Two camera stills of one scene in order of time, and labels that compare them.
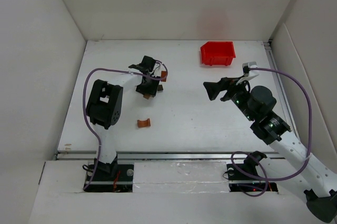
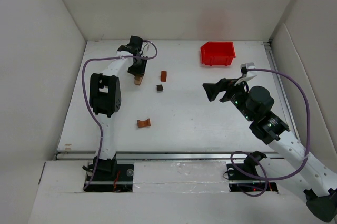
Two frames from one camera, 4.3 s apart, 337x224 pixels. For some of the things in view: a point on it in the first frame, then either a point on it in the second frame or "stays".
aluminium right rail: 272,65 stays
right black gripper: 227,90 stays
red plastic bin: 217,53 stays
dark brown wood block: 160,87 stays
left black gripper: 148,86 → 139,68
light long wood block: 147,96 → 138,79
